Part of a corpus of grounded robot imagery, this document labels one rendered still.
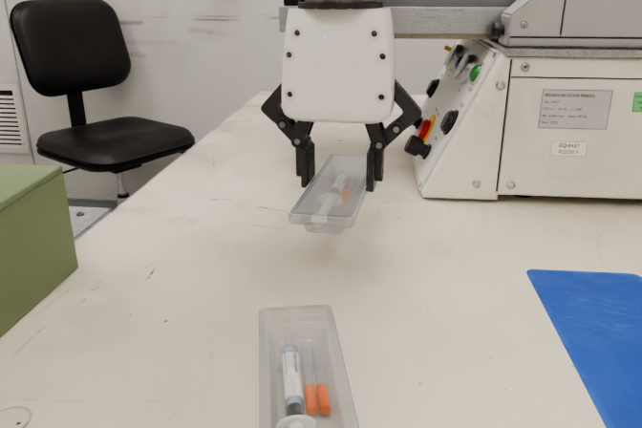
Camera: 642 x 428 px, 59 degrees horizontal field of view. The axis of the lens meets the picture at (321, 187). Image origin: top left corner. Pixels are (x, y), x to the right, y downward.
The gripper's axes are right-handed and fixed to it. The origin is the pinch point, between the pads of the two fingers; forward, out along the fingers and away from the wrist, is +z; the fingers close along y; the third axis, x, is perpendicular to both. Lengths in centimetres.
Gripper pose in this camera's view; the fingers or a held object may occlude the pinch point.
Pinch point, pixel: (339, 168)
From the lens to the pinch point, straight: 55.1
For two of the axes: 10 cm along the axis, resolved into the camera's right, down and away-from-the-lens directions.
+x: 2.1, -3.3, 9.2
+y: 9.8, 0.6, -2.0
